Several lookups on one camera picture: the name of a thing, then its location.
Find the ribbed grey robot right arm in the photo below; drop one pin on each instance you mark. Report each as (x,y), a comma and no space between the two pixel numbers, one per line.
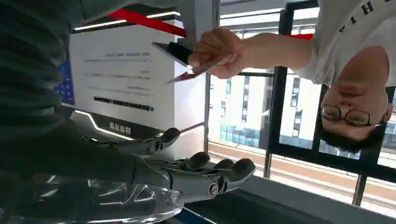
(28,61)

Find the blue screen panel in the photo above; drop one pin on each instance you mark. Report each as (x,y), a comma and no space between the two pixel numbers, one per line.
(65,83)

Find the black-rimmed glasses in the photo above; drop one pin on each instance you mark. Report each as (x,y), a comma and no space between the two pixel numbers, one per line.
(352,116)

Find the person's hand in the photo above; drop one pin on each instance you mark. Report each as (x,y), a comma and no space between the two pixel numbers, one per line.
(216,46)

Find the person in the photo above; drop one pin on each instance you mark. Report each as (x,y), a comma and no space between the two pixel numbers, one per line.
(355,61)

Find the grey pillar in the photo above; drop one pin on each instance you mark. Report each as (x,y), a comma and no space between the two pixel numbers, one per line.
(201,18)

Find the black window frame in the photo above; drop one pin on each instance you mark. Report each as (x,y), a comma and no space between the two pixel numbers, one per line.
(277,108)

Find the steel railing post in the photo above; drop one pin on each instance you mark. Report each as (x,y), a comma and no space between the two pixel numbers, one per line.
(359,190)
(268,165)

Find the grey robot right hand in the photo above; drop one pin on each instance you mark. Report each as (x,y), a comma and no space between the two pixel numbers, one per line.
(77,160)

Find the white information display stand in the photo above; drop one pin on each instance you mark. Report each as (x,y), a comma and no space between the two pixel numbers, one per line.
(123,80)

